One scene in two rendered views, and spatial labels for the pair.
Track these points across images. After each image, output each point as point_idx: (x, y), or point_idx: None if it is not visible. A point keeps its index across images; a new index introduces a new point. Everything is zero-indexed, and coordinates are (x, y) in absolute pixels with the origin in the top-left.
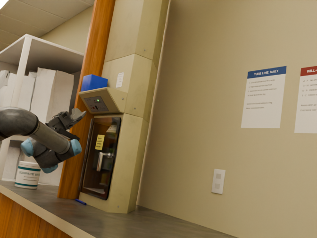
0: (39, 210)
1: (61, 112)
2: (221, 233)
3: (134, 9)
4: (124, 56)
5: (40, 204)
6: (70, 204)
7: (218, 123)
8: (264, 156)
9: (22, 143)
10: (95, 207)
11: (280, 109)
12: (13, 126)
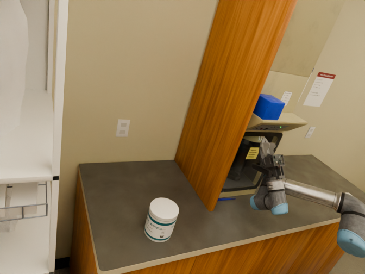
0: (280, 233)
1: (277, 157)
2: None
3: (323, 21)
4: (296, 75)
5: (270, 229)
6: (245, 209)
7: None
8: None
9: (287, 211)
10: (240, 194)
11: (302, 92)
12: None
